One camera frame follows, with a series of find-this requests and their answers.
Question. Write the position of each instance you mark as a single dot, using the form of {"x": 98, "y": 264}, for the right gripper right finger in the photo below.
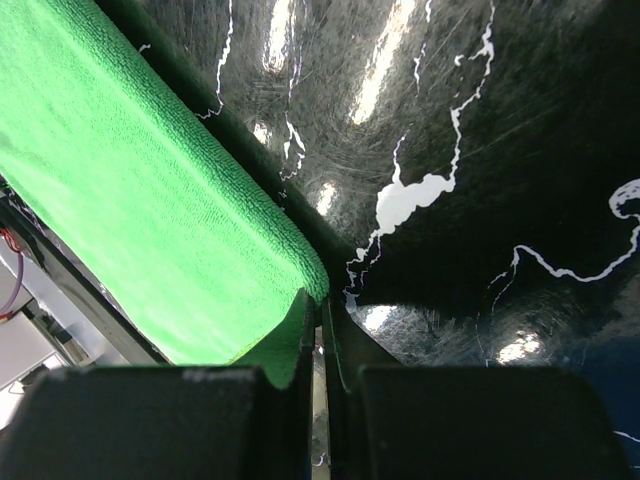
{"x": 390, "y": 421}

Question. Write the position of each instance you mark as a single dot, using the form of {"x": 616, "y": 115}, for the green microfiber towel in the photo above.
{"x": 204, "y": 264}

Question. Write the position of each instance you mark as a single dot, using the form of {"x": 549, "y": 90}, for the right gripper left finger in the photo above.
{"x": 248, "y": 420}

